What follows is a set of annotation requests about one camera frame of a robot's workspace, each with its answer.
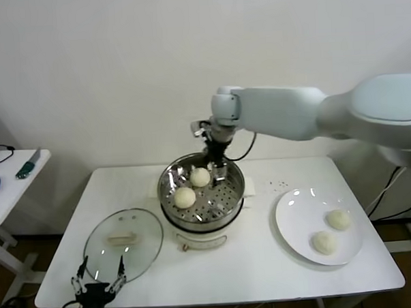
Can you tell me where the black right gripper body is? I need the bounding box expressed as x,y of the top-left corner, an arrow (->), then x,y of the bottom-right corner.
204,141 -> 227,168

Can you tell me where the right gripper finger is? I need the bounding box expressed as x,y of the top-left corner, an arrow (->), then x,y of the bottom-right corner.
215,163 -> 228,185
207,161 -> 219,189

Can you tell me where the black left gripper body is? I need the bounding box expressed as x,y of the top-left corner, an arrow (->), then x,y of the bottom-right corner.
76,282 -> 114,308

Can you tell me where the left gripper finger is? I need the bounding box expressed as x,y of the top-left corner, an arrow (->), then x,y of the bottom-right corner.
106,254 -> 127,292
70,256 -> 91,296

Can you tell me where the white steamed baozi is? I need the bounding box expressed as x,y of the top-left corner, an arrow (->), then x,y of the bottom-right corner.
310,230 -> 339,258
326,208 -> 352,232
172,187 -> 198,210
188,166 -> 211,189

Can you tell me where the round glass pot lid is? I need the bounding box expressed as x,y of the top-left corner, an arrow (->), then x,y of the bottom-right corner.
80,206 -> 167,286

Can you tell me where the perforated steel steamer basket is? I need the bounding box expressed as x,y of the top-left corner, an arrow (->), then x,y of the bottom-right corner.
156,151 -> 246,234

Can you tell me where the white electric cooker pot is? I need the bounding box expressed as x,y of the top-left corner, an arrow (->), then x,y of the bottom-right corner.
144,174 -> 258,256

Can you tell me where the round white plate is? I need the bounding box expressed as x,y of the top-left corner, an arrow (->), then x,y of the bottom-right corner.
273,185 -> 365,269

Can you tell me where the white side table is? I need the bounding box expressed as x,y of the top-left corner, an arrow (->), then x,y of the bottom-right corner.
0,149 -> 58,307

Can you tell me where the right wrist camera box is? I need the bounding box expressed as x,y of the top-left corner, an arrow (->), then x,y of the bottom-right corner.
189,119 -> 212,138

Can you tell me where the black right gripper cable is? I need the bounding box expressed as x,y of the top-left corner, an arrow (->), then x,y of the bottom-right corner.
224,131 -> 260,163

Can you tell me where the green handled knife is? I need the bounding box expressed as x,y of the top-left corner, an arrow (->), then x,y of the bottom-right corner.
14,147 -> 44,181

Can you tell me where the thin black looped cable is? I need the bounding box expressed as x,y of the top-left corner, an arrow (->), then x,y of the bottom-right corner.
0,136 -> 16,166

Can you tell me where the white wall cable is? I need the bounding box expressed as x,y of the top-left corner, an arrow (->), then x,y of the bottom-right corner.
362,167 -> 405,213

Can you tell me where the black floor cable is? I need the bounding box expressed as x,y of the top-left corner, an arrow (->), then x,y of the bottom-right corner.
361,167 -> 411,221

